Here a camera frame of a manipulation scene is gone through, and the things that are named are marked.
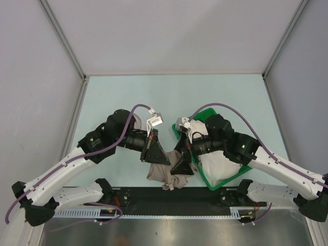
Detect aluminium frame post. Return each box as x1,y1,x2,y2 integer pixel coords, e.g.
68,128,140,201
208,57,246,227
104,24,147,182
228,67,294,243
262,0,311,80
37,0,86,80

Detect right aluminium frame post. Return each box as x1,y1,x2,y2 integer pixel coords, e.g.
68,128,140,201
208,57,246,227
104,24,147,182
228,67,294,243
262,0,311,80

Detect green plastic basket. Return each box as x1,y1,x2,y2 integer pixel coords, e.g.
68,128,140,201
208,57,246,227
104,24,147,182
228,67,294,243
172,108,252,191

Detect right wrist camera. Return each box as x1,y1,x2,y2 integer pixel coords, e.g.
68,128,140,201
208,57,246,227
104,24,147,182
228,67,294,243
176,117,196,143

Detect beige bra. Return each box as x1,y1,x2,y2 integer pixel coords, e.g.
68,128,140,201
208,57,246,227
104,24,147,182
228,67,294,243
147,150,198,191

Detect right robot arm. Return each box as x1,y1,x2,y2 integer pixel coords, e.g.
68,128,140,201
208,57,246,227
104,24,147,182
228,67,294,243
176,114,327,222

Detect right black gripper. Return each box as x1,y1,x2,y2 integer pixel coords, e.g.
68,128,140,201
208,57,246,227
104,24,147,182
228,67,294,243
171,131,225,176

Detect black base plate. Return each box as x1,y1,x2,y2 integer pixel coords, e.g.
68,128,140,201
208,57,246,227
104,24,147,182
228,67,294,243
99,187,259,216

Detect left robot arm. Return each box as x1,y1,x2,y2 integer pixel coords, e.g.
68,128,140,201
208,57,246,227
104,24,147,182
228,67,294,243
12,109,170,227

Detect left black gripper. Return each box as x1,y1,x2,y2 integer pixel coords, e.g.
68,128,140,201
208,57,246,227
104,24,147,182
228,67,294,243
114,128,170,166

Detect white mesh laundry bag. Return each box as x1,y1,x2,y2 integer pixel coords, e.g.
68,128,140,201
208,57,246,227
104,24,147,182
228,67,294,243
132,113,142,130

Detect light blue cable duct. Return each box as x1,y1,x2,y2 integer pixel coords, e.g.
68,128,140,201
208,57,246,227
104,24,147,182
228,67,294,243
53,208,121,219

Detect left aluminium frame post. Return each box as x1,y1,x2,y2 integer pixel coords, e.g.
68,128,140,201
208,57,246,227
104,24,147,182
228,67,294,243
37,0,86,80

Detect dark red bra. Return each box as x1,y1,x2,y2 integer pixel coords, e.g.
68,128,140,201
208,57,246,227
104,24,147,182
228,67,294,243
129,116,136,130

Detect white bra in basket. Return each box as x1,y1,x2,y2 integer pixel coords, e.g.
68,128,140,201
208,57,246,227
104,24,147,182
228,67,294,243
200,151,241,187

